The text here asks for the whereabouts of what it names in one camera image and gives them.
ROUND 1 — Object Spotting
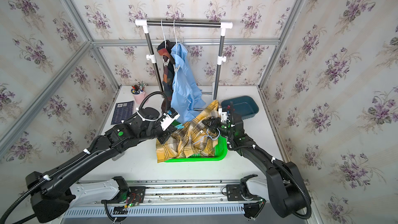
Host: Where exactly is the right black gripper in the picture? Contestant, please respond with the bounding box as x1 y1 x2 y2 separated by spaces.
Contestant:
202 118 236 140

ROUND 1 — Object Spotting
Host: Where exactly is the light blue wire hanger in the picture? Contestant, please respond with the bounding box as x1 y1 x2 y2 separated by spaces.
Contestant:
193 129 221 144

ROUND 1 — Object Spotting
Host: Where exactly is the yellow plaid shirt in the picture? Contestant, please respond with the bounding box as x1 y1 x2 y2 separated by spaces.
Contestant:
156 100 219 163

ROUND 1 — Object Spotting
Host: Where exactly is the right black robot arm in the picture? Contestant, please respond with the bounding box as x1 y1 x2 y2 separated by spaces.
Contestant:
203 108 313 220

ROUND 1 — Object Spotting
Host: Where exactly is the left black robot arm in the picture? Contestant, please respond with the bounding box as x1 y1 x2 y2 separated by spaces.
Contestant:
1 91 180 224

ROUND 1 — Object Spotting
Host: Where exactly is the white hanger of blue shirt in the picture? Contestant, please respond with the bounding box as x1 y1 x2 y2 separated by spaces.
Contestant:
173 20 179 44

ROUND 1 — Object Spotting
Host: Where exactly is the white hanger of dark shirt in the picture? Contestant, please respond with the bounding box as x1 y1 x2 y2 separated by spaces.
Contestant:
160 20 167 48

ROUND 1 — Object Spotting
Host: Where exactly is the green plastic basket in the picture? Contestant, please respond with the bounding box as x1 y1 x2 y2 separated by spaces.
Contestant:
165 136 227 162

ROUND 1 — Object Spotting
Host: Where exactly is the dark teal plastic bin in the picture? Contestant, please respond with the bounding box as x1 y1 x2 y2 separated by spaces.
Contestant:
221 95 259 120

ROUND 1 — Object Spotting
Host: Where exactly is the light blue shirt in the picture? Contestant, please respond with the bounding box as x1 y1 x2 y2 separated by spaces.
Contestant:
171 43 205 123

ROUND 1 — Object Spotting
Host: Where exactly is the dark blue booklet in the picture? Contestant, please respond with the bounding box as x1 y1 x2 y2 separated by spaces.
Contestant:
111 101 135 125

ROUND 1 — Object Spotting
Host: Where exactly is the pink pen cup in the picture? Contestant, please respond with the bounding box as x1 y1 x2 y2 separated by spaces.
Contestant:
131 81 147 105

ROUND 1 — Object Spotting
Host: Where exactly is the white clothespin on dark shirt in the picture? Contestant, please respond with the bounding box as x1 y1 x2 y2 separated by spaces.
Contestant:
163 56 170 67

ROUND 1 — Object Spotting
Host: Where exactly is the dark plaid shirt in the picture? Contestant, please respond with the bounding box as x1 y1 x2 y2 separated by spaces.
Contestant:
157 40 175 110

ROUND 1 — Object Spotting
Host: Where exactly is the metal clothes rack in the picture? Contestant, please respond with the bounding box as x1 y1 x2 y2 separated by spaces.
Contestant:
134 19 233 100

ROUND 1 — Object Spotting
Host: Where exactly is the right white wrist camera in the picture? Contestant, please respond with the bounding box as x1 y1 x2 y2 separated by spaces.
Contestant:
218 107 230 123

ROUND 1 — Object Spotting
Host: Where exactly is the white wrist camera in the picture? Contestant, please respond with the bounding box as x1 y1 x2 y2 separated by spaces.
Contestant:
218 107 230 123
160 108 180 131

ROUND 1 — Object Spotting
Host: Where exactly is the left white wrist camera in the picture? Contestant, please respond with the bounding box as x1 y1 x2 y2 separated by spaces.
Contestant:
160 108 180 131

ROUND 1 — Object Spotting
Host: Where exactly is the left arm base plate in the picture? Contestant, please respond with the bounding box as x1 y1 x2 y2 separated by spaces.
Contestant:
101 186 146 207

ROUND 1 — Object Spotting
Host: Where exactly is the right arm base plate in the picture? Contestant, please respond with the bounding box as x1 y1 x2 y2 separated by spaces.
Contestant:
222 184 262 202

